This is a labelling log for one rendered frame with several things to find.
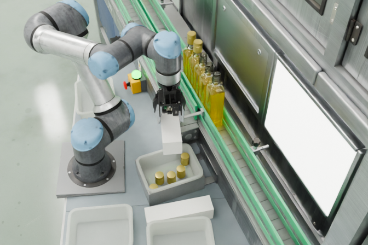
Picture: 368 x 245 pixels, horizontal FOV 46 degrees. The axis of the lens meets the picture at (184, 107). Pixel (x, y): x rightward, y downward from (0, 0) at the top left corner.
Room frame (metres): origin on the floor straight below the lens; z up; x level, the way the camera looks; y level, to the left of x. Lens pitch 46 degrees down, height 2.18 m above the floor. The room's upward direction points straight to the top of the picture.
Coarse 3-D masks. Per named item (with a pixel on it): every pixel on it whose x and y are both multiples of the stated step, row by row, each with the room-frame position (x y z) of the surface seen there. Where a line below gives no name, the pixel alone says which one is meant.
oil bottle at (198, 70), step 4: (196, 68) 1.27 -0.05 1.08; (200, 68) 1.26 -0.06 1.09; (204, 68) 1.26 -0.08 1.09; (196, 72) 1.27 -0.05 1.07; (200, 72) 1.25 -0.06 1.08; (196, 76) 1.27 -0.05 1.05; (196, 80) 1.26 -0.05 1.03; (196, 84) 1.26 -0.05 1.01; (196, 88) 1.26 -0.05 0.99; (196, 92) 1.26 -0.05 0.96
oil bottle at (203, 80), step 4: (204, 72) 1.24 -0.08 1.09; (200, 76) 1.23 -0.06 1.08; (204, 76) 1.22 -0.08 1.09; (200, 80) 1.22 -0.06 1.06; (204, 80) 1.20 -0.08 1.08; (208, 80) 1.20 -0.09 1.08; (200, 84) 1.22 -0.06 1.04; (204, 84) 1.20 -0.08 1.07; (200, 88) 1.22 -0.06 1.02; (204, 88) 1.19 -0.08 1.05; (200, 92) 1.22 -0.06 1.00; (204, 92) 1.19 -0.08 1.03; (200, 96) 1.22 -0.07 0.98; (204, 96) 1.19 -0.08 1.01; (200, 100) 1.22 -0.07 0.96; (204, 100) 1.19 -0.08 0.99; (204, 104) 1.19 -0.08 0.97
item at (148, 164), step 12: (144, 156) 1.04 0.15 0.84; (156, 156) 1.05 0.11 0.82; (168, 156) 1.07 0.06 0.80; (180, 156) 1.08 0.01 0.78; (192, 156) 1.04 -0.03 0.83; (144, 168) 1.03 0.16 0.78; (156, 168) 1.03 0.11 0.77; (168, 168) 1.03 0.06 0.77; (192, 168) 1.02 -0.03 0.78; (144, 180) 0.92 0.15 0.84; (180, 180) 0.93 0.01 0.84
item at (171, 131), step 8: (160, 120) 1.00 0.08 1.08; (168, 120) 0.98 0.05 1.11; (176, 120) 0.98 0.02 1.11; (168, 128) 0.94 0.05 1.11; (176, 128) 0.94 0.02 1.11; (168, 136) 0.91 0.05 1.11; (176, 136) 0.91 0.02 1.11; (168, 144) 0.88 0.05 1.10; (176, 144) 0.89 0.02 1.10; (168, 152) 0.88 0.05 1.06; (176, 152) 0.89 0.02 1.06
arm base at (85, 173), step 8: (104, 160) 1.02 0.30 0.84; (72, 168) 1.01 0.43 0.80; (80, 168) 0.98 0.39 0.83; (88, 168) 0.98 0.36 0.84; (96, 168) 0.99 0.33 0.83; (104, 168) 1.00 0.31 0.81; (80, 176) 0.97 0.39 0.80; (88, 176) 0.97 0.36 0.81; (96, 176) 0.97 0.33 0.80; (104, 176) 0.99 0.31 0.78
